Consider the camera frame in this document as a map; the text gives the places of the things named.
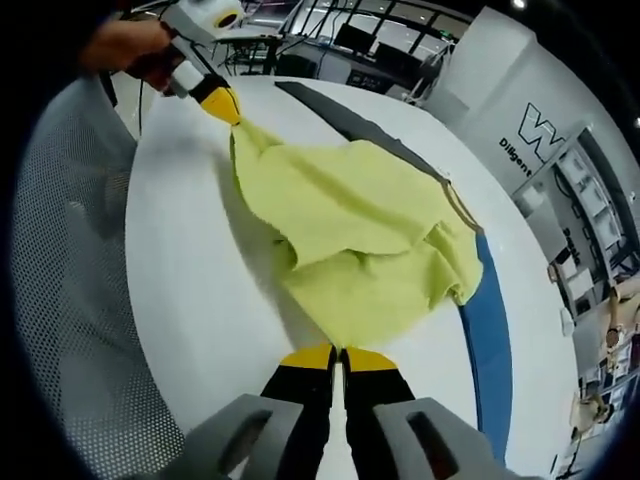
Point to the grey mesh chair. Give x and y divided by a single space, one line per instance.
75 300

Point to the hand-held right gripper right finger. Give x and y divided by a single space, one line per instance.
390 440

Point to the black computer monitor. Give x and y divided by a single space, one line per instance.
355 37
400 57

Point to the grey metal shelf rack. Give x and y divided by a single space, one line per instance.
590 200

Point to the yellow towel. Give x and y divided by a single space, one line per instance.
340 215

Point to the white coat rack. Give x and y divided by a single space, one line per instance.
432 65

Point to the dark office desk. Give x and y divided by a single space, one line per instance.
325 67

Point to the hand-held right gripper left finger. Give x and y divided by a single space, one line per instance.
250 440

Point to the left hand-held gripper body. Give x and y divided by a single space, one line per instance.
192 30

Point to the person's left hand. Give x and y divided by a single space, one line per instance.
130 47

